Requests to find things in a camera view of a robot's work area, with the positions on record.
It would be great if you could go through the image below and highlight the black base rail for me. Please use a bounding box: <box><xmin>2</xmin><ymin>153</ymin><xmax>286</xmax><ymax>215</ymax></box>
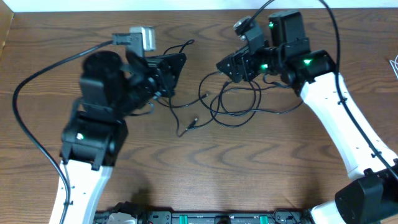
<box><xmin>93</xmin><ymin>202</ymin><xmax>312</xmax><ymax>224</ymax></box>

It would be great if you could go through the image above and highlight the thin black usb cable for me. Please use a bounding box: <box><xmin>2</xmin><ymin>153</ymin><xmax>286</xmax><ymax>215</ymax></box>
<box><xmin>198</xmin><ymin>70</ymin><xmax>304</xmax><ymax>128</ymax></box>

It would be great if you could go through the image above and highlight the white usb cable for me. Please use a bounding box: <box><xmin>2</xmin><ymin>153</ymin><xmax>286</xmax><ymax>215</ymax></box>
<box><xmin>389</xmin><ymin>54</ymin><xmax>398</xmax><ymax>80</ymax></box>

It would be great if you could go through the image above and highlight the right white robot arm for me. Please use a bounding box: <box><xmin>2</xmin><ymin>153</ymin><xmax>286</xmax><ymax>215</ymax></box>
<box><xmin>217</xmin><ymin>10</ymin><xmax>397</xmax><ymax>223</ymax></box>

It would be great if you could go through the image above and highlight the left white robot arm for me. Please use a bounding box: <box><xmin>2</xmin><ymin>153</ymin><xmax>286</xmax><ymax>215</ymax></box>
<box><xmin>49</xmin><ymin>51</ymin><xmax>187</xmax><ymax>223</ymax></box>

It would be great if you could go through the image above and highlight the cardboard box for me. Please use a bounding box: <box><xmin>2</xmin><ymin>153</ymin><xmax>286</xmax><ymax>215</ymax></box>
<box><xmin>0</xmin><ymin>0</ymin><xmax>14</xmax><ymax>55</ymax></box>

